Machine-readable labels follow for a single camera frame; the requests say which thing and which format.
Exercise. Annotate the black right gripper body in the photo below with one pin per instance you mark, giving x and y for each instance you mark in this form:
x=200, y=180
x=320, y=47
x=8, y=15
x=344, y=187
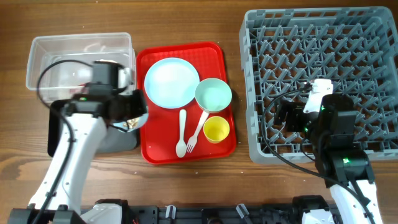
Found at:
x=298, y=119

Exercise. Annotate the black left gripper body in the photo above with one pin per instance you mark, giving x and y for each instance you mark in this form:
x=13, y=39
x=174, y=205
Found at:
x=132, y=105

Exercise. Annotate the light blue bowl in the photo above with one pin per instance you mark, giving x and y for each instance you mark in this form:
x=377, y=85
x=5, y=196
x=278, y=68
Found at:
x=131, y=124

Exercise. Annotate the yellow cup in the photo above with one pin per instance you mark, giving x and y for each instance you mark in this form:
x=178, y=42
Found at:
x=216, y=129

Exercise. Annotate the mint green bowl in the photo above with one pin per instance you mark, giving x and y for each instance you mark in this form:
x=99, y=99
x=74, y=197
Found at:
x=213, y=95

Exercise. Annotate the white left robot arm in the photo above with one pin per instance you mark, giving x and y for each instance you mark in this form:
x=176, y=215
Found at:
x=58, y=199

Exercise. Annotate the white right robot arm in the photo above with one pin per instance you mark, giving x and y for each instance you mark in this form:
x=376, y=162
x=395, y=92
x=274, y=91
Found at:
x=345, y=168

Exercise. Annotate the black waste tray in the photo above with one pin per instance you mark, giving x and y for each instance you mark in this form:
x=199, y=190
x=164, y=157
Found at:
x=114, y=141

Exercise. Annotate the clear plastic waste bin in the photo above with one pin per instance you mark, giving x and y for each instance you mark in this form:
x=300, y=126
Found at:
x=64, y=80

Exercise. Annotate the grey dishwasher rack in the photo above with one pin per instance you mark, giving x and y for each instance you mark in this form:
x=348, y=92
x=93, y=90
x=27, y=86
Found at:
x=354, y=47

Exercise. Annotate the light blue plate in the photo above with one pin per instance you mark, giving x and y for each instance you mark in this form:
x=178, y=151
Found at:
x=170, y=83

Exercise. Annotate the red serving tray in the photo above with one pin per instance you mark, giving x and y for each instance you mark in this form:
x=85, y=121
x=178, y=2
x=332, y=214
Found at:
x=189, y=103

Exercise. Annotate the white plastic spoon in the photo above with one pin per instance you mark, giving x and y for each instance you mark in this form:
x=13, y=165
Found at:
x=181, y=145

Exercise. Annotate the white plastic fork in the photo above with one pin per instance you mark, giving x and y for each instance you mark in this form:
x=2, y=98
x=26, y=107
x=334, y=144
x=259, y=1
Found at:
x=193, y=139

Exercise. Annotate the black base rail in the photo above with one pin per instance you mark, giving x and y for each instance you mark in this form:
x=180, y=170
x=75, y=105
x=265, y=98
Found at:
x=302, y=209

